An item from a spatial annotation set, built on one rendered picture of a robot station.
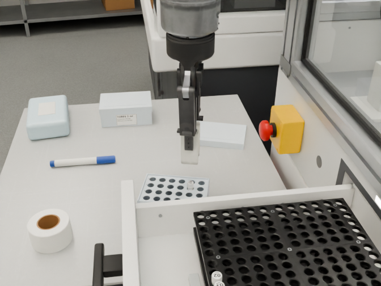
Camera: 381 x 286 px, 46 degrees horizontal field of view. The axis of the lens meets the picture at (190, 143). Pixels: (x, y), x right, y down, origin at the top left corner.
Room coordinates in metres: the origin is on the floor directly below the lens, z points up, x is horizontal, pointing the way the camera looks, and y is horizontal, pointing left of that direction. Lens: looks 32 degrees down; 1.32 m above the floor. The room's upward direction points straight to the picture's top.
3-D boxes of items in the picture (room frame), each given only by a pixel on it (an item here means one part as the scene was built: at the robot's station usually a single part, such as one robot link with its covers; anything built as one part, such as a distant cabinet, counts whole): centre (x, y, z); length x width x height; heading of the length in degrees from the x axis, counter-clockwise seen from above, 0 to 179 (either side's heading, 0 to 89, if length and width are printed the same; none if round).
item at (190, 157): (0.66, 0.00, 0.90); 0.03 x 0.01 x 0.07; 83
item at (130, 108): (1.00, 0.16, 0.79); 0.13 x 0.09 x 0.05; 97
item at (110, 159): (0.80, 0.23, 0.77); 0.14 x 0.02 x 0.02; 98
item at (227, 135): (0.91, -0.07, 0.77); 0.13 x 0.09 x 0.02; 80
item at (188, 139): (0.64, 0.00, 0.92); 0.03 x 0.01 x 0.05; 173
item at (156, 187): (0.66, 0.03, 0.78); 0.12 x 0.08 x 0.04; 83
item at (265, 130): (0.75, -0.15, 0.88); 0.04 x 0.03 x 0.04; 8
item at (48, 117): (0.97, 0.35, 0.78); 0.15 x 0.10 x 0.04; 14
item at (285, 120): (0.75, -0.18, 0.88); 0.07 x 0.05 x 0.07; 8
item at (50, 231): (0.57, 0.24, 0.78); 0.07 x 0.07 x 0.04
